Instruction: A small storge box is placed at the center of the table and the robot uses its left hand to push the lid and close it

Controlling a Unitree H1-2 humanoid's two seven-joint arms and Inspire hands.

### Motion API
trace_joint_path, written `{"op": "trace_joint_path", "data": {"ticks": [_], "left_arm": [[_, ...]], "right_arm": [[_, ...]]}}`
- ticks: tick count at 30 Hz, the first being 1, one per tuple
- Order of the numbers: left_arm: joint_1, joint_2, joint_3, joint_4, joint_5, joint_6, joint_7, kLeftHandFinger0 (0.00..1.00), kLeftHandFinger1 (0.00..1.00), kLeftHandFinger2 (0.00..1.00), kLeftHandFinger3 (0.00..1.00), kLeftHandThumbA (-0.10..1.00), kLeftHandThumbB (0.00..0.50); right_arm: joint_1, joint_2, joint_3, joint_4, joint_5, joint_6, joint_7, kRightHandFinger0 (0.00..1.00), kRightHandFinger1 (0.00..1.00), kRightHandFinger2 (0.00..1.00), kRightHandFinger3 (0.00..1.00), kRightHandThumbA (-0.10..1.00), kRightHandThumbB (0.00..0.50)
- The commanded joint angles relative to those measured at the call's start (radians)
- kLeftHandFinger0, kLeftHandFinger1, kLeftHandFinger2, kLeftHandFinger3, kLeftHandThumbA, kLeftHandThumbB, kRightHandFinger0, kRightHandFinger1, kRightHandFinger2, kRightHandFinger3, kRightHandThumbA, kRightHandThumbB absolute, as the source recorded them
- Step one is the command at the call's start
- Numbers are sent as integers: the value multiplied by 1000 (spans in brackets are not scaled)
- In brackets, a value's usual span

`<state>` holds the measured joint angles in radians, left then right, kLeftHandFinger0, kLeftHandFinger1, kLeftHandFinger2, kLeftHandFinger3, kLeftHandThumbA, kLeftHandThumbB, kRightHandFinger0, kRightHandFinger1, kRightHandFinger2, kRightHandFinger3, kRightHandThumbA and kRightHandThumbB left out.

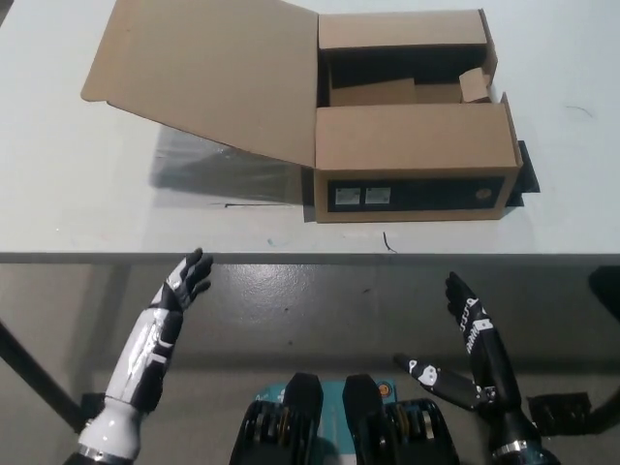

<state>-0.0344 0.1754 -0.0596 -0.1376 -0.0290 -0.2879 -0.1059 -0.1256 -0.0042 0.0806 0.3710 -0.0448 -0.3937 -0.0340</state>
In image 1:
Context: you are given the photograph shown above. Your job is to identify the black teal robot torso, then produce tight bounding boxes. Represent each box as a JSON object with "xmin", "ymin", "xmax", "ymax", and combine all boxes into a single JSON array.
[{"xmin": 227, "ymin": 371, "xmax": 462, "ymax": 465}]

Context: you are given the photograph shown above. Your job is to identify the clear plastic document sleeve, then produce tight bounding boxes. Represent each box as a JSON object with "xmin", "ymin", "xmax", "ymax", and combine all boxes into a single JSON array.
[{"xmin": 149, "ymin": 126, "xmax": 311, "ymax": 210}]

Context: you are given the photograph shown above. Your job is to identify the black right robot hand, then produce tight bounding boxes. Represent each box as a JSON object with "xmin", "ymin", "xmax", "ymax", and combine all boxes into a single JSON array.
[{"xmin": 392, "ymin": 270, "xmax": 540, "ymax": 454}]

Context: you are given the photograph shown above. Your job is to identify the small folded cardboard piece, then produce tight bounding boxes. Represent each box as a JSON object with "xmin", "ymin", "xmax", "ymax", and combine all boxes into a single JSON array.
[{"xmin": 458, "ymin": 67, "xmax": 494, "ymax": 105}]

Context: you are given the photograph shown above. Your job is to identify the brown cardboard storage box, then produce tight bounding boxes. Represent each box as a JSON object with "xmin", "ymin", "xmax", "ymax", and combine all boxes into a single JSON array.
[{"xmin": 79, "ymin": 0, "xmax": 527, "ymax": 225}]

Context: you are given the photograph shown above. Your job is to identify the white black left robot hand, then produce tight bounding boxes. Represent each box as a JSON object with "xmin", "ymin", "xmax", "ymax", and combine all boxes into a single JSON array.
[{"xmin": 79, "ymin": 248, "xmax": 215, "ymax": 459}]

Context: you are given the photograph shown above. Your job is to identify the black floor tape patch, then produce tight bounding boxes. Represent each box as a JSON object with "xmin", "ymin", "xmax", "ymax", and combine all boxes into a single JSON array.
[{"xmin": 526, "ymin": 392, "xmax": 593, "ymax": 433}]

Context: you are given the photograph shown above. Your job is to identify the black metal table leg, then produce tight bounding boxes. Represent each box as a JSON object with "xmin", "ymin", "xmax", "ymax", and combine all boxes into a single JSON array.
[{"xmin": 0, "ymin": 317, "xmax": 84, "ymax": 433}]

